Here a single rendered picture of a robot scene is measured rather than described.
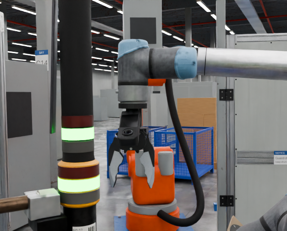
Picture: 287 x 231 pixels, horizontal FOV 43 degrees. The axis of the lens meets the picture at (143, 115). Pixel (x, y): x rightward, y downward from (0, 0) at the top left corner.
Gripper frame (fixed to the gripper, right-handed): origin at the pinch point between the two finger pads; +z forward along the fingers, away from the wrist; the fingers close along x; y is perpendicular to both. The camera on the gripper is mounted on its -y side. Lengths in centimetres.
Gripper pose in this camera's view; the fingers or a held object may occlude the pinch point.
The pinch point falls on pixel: (131, 184)
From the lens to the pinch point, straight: 91.3
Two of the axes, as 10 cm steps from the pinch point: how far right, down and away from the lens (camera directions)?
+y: 1.1, -0.5, 9.9
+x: -9.9, -0.1, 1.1
